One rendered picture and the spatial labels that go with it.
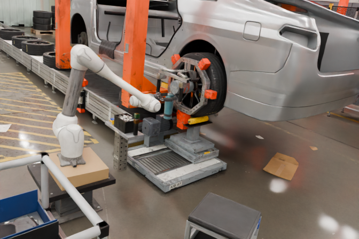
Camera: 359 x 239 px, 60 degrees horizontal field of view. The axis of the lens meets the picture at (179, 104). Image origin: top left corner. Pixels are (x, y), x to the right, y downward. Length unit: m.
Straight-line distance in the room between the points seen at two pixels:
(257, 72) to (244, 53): 0.21
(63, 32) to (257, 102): 3.15
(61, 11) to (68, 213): 3.07
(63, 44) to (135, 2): 2.05
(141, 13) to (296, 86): 1.59
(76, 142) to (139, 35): 1.31
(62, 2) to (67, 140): 2.86
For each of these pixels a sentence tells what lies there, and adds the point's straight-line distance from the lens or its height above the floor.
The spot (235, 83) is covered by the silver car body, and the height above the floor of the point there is 0.99.
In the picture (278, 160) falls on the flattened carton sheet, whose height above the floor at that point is 0.01.
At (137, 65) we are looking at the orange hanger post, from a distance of 3.19.
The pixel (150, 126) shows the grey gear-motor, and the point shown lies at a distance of 3.27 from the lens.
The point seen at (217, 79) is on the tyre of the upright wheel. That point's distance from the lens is 2.93.
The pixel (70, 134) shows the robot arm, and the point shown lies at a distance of 2.34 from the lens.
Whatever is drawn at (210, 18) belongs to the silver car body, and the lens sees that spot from 3.05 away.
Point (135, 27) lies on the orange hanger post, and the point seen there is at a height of 1.36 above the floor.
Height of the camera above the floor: 1.59
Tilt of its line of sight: 17 degrees down
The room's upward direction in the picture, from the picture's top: 7 degrees clockwise
